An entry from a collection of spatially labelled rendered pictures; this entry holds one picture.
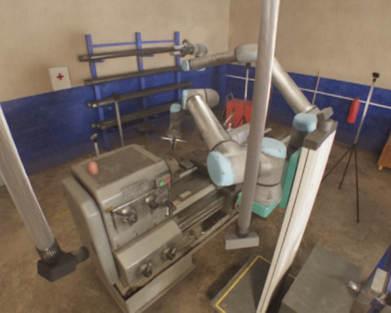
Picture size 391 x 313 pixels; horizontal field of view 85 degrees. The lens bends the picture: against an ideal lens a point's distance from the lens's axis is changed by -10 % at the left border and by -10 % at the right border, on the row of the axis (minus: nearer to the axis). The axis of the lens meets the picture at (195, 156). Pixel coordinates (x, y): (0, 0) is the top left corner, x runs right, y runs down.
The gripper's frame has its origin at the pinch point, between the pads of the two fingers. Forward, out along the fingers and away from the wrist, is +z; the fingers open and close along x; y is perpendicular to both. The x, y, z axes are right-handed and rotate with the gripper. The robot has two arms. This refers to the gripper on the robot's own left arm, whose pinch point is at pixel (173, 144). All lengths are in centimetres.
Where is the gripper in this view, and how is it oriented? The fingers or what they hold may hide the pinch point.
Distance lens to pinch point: 188.4
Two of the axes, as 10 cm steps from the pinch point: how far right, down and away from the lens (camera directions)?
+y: -2.3, 6.8, 6.9
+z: 0.1, 7.1, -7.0
